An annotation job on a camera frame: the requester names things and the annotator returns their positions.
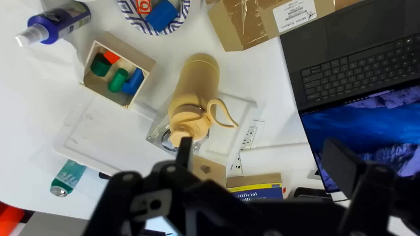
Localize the orange red object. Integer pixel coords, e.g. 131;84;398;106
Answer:
0;202;29;236

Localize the dark green cylinder block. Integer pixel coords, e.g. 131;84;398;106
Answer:
89;52;113;78

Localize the wooden box with holes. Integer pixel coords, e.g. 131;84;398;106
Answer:
190;154;229;187

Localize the blue cylinder block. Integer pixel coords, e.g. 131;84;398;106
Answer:
121;67;146;97

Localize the blue patterned paper plate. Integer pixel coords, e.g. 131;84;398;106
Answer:
116;0;192;36

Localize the blue spray bottle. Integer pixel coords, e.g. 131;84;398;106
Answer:
15;1;92;48

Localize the teal drink can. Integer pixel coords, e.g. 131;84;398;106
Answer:
49;158;88;199

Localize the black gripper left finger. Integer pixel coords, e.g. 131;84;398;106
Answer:
176;136;194;170

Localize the white power outlet plate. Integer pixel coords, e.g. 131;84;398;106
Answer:
230;119;265;173

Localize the orange toy block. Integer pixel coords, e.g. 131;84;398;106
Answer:
134;0;152;17

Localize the open wooden block box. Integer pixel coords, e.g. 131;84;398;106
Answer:
82;30;158;109

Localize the small black box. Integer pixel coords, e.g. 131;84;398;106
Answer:
292;186;327;202

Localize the yellow and blue box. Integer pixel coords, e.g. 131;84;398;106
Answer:
226;172;286;203

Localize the small orange block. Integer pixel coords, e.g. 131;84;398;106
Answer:
103;50;122;65

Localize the blue toy block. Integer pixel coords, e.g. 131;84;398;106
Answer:
145;0;180;33

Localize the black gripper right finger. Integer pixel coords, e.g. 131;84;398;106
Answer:
320;137;368;199

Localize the tan water bottle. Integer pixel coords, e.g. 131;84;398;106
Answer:
167;52;240;148

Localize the brown cardboard box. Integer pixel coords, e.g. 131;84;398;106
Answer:
206;0;365;52

